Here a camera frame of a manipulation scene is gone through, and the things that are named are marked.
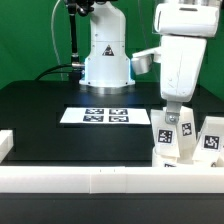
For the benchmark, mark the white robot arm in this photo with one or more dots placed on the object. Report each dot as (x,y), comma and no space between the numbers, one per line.
(184,27)

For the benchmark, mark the white left fence wall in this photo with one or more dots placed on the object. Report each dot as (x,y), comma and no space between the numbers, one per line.
(6,143)

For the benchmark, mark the white front fence wall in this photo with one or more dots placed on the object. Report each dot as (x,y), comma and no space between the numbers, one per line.
(97,180)

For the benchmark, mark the white tag sheet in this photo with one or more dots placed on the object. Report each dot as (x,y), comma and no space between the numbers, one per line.
(76,115)

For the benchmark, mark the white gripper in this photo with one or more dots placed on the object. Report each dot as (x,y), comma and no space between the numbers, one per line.
(181,59)

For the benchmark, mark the white fence wall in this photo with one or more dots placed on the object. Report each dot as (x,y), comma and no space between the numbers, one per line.
(6,143)
(97,180)

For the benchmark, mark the white round stool seat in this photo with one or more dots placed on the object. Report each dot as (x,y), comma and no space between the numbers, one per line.
(164,161)

